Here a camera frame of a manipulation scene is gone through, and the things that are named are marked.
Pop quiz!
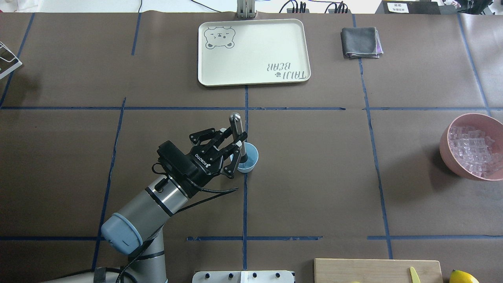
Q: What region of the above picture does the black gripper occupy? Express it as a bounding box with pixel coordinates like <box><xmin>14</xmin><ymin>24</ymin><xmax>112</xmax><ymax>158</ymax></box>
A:
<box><xmin>157</xmin><ymin>127</ymin><xmax>248</xmax><ymax>198</ymax></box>

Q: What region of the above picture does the steel muddler black tip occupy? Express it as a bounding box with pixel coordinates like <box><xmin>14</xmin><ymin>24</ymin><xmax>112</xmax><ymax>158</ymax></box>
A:
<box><xmin>229</xmin><ymin>112</ymin><xmax>248</xmax><ymax>163</ymax></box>

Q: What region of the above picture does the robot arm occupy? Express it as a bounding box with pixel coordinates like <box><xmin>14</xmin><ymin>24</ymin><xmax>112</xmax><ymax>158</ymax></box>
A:
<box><xmin>53</xmin><ymin>126</ymin><xmax>248</xmax><ymax>283</ymax></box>

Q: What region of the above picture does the light blue cup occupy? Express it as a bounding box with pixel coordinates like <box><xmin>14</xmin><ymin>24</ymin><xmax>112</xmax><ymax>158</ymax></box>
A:
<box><xmin>237</xmin><ymin>142</ymin><xmax>259</xmax><ymax>173</ymax></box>

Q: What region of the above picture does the pile of ice cubes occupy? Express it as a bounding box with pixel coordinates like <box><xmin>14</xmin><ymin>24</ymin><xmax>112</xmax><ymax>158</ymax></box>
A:
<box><xmin>448</xmin><ymin>126</ymin><xmax>503</xmax><ymax>177</ymax></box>

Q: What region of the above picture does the cream bear tray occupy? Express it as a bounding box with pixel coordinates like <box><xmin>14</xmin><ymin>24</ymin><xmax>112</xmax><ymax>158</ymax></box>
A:
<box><xmin>198</xmin><ymin>18</ymin><xmax>311</xmax><ymax>86</ymax></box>

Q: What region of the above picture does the bamboo cutting board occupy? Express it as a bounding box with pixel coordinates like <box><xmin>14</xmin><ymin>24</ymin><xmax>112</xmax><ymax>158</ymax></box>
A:
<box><xmin>313</xmin><ymin>258</ymin><xmax>443</xmax><ymax>283</ymax></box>

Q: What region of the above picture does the grey folded cloth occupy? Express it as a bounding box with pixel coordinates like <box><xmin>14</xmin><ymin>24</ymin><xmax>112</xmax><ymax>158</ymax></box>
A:
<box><xmin>341</xmin><ymin>27</ymin><xmax>384</xmax><ymax>59</ymax></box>

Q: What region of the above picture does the yellow plastic knife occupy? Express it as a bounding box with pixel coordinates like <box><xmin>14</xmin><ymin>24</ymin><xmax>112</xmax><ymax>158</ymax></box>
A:
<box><xmin>409</xmin><ymin>267</ymin><xmax>421</xmax><ymax>283</ymax></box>

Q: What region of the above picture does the pink bowl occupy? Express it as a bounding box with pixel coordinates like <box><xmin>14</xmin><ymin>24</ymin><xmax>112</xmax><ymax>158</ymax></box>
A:
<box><xmin>439</xmin><ymin>113</ymin><xmax>502</xmax><ymax>181</ymax></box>

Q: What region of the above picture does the lemon near board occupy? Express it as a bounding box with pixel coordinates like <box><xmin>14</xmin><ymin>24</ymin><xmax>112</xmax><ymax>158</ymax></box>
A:
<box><xmin>449</xmin><ymin>269</ymin><xmax>479</xmax><ymax>283</ymax></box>

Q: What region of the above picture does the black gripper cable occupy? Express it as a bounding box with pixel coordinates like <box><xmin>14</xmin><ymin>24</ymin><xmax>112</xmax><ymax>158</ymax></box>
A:
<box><xmin>116</xmin><ymin>163</ymin><xmax>239</xmax><ymax>283</ymax></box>

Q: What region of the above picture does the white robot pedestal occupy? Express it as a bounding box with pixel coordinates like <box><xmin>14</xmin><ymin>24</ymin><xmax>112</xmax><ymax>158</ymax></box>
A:
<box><xmin>192</xmin><ymin>270</ymin><xmax>296</xmax><ymax>283</ymax></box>

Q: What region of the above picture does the aluminium frame post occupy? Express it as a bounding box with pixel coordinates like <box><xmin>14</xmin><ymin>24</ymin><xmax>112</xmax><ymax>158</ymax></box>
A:
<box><xmin>237</xmin><ymin>0</ymin><xmax>256</xmax><ymax>18</ymax></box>

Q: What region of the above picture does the white wire cup rack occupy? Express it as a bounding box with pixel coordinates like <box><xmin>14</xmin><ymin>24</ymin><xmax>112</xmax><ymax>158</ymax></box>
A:
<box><xmin>0</xmin><ymin>42</ymin><xmax>23</xmax><ymax>79</ymax></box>

